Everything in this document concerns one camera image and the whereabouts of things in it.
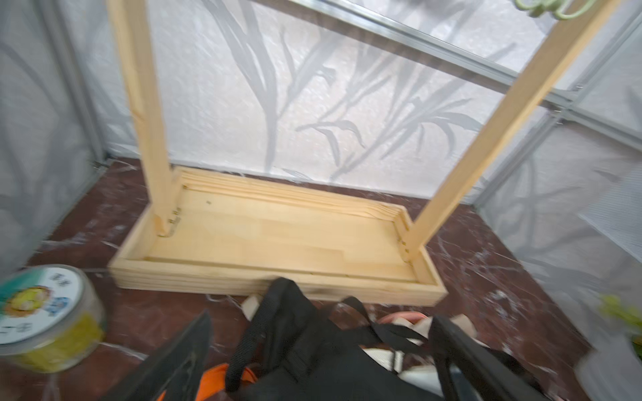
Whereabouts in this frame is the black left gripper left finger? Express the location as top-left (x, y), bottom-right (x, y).
top-left (101, 312), bottom-right (212, 401)

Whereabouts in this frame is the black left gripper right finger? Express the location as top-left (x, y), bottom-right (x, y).
top-left (428, 316), bottom-right (544, 400)

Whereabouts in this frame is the bright orange crossbody bag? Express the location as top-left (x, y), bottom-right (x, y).
top-left (156, 363), bottom-right (259, 401)

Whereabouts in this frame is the cream white crossbody bag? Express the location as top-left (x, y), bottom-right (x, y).
top-left (241, 294), bottom-right (477, 374)

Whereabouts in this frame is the pink crossbody bag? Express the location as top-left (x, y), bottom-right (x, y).
top-left (377, 311), bottom-right (428, 326)

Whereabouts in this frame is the black crossbody bag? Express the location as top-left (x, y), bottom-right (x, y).
top-left (224, 276), bottom-right (548, 401)

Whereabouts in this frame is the green hook right end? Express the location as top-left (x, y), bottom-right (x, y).
top-left (513, 0), bottom-right (596, 21)

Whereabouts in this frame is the potted artificial flower plant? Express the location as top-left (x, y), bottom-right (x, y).
top-left (576, 295), bottom-right (641, 400)

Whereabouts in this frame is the wooden clothes rack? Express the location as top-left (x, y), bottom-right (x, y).
top-left (107, 1), bottom-right (617, 306)

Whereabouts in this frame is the white wire mesh basket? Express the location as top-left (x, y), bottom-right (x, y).
top-left (579, 165), bottom-right (641, 262)

